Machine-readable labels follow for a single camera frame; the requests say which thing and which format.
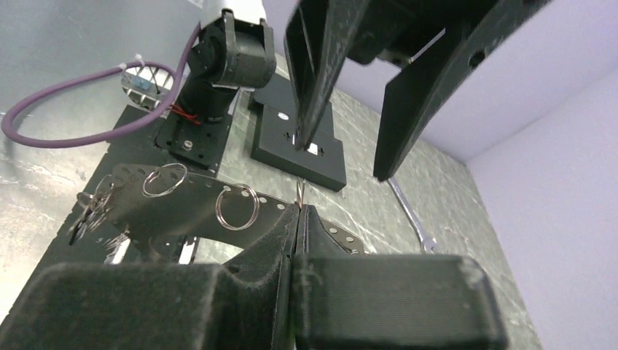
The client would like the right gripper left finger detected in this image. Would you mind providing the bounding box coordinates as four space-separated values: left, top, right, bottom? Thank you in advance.
1 205 300 349

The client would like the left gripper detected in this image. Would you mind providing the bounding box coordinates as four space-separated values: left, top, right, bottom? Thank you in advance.
284 0 546 182

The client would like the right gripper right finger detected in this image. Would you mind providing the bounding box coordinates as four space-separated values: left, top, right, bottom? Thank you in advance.
292 205 509 349

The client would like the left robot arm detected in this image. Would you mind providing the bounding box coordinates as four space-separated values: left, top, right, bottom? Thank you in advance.
178 1 544 182

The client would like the large silver wrench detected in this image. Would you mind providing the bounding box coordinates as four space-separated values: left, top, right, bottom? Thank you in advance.
387 177 438 254

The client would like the black plate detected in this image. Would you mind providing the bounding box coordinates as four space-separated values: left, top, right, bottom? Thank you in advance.
247 72 348 193

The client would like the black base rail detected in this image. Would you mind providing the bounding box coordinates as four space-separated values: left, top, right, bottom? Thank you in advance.
35 113 232 272

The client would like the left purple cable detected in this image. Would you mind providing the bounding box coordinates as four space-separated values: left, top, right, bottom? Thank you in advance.
0 21 203 149

